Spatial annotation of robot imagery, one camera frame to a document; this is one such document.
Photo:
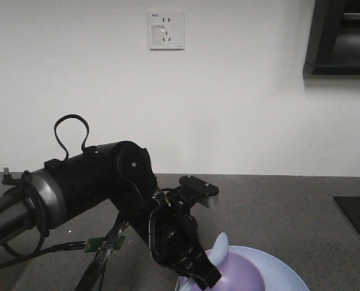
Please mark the purple plastic bowl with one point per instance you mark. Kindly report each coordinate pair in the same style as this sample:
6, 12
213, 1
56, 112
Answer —
238, 273

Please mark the light blue plate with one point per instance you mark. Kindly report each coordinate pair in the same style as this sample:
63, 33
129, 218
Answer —
277, 275

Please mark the green circuit board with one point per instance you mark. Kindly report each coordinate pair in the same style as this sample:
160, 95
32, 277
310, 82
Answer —
94, 244

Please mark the white wall power socket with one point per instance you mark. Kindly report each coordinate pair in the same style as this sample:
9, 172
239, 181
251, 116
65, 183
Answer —
166, 29

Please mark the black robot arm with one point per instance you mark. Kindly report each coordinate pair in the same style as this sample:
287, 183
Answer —
120, 172

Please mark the light blue plastic spoon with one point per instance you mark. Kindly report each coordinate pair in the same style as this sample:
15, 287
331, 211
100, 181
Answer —
216, 256

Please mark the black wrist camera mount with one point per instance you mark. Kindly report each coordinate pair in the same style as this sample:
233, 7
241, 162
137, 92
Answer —
192, 190

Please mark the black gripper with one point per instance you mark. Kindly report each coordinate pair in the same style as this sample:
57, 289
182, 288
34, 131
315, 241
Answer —
174, 242

